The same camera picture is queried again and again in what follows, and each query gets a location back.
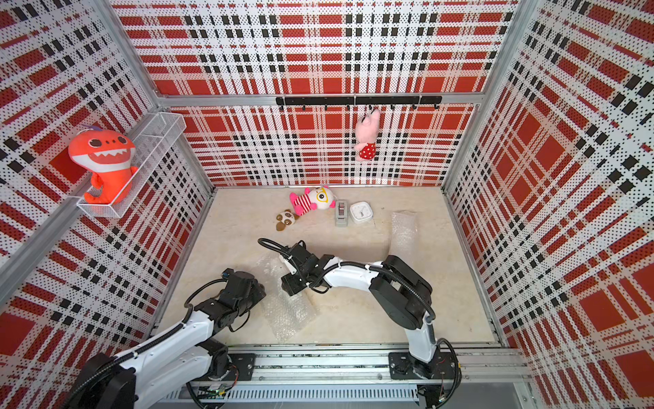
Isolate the pink striped owl plush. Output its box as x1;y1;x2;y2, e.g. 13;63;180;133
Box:
290;186;337;216

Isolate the black wall hook rail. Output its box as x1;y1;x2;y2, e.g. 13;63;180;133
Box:
275;95;443;108

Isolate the brown white dog plush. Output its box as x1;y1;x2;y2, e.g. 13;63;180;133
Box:
275;209;300;232

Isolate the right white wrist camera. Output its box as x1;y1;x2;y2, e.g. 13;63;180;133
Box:
280;254;297;274

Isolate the clear acrylic wall shelf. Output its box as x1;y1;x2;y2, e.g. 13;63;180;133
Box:
77;112;186;218

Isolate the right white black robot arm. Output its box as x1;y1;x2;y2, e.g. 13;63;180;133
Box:
272;241;461;379

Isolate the aluminium front rail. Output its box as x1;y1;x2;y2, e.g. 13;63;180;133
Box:
192;344;531;389

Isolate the bubble wrap sheet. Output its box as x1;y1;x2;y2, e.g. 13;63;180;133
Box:
256;255;318;344
388;211;418;265

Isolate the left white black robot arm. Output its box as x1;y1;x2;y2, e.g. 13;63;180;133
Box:
63;269;266;408

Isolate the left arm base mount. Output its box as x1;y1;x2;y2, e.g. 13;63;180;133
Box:
203;353;256;382

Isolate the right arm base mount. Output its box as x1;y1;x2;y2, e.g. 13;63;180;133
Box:
388;351;457;380

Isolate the orange shark plush toy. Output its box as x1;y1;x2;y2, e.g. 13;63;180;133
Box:
68;127;138;205

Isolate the white square clock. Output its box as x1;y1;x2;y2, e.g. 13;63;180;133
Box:
349;201;374;224

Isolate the pink pig plush toy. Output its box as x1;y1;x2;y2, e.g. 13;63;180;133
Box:
354;109;381;162

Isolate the grey tape dispenser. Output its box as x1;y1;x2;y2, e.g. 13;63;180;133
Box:
335;200;349;228

